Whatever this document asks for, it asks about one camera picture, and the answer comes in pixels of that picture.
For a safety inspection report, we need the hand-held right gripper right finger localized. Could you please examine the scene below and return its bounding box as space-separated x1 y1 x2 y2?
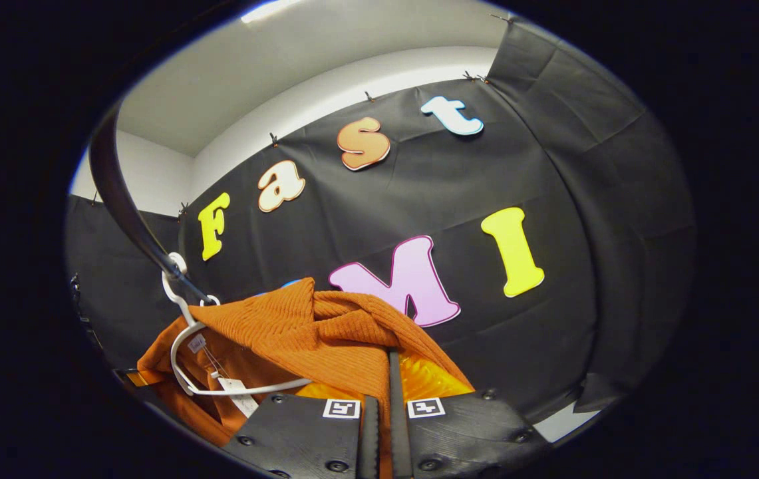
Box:
388 349 551 479

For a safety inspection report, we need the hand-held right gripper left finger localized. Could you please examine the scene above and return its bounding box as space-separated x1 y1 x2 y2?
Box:
222 381 381 479

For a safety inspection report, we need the orange-brown corduroy jacket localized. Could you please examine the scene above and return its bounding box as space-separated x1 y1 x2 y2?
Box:
136 277 476 479

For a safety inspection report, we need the white plastic hanger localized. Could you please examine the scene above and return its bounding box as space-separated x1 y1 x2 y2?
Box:
161 251 315 399

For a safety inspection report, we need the black clothes rack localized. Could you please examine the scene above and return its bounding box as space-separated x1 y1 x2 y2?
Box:
88 100 219 308

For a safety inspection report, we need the black backdrop cloth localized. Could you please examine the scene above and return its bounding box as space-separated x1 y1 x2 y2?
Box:
63 15 698 426

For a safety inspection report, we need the ceiling light panel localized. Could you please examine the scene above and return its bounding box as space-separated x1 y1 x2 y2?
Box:
239 0 308 25

